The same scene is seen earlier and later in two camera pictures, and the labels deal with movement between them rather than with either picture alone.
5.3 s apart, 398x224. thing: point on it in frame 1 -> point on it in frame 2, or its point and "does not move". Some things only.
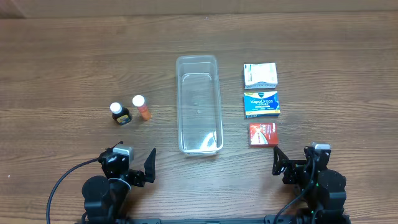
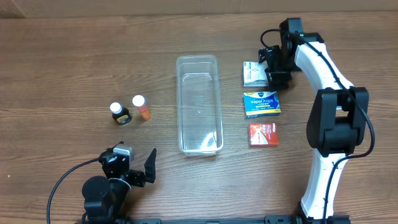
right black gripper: [291, 173] -> [277, 72]
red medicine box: [263, 134] does not move
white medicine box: [260, 76] does not move
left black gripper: [137, 177] does not move
